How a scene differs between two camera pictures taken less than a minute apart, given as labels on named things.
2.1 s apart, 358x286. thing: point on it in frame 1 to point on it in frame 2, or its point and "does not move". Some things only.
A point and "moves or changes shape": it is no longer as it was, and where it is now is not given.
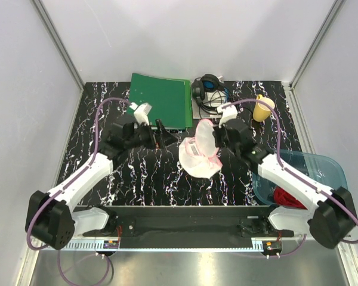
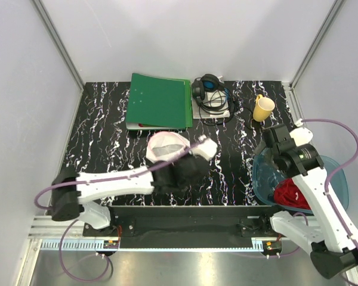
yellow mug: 262,111 does not move
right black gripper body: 221,139 to 275,153
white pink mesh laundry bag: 199,156 moves or changes shape
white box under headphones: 207,109 does not move
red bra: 282,198 does not move
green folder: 170,99 does not move
